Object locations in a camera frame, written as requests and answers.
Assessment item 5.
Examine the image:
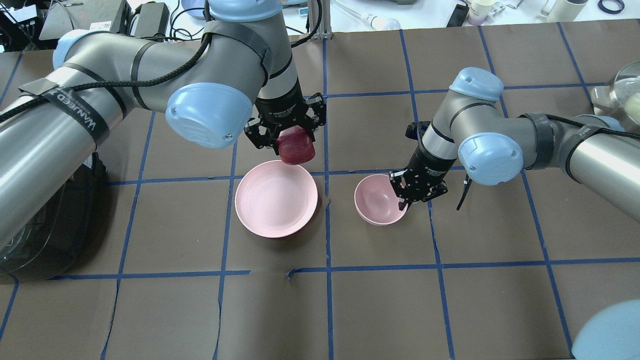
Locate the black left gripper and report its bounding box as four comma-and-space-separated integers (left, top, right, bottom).
244, 92, 327, 151

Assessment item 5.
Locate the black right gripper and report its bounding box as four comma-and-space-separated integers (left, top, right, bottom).
389, 149, 450, 212

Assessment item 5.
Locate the red apple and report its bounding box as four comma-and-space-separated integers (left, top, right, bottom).
276, 125, 316, 166

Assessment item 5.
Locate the pink bowl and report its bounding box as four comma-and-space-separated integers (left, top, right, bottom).
353, 173, 409, 227

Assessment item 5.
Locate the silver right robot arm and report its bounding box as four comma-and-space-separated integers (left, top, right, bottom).
389, 67, 640, 220

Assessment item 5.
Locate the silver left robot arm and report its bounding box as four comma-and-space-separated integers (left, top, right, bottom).
0, 0, 327, 245

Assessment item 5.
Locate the pink plate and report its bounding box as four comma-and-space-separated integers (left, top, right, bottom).
234, 161, 319, 239

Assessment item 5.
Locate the black power adapter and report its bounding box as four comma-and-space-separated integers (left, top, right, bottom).
129, 1, 169, 38

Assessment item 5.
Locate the black smartphone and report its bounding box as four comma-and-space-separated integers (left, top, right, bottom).
446, 4, 470, 28

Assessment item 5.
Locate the paper cup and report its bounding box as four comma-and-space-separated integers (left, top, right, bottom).
467, 0, 498, 27

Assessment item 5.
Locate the aluminium frame post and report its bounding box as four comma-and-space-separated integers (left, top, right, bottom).
306, 0, 333, 40

